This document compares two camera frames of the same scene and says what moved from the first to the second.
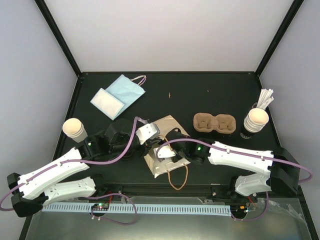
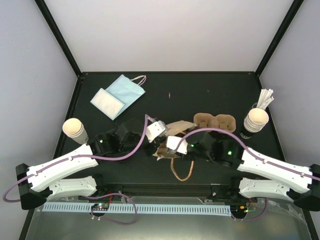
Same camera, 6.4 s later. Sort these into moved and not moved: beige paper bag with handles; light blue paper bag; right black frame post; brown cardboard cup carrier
Moved: beige paper bag with handles
Not moved: light blue paper bag; right black frame post; brown cardboard cup carrier
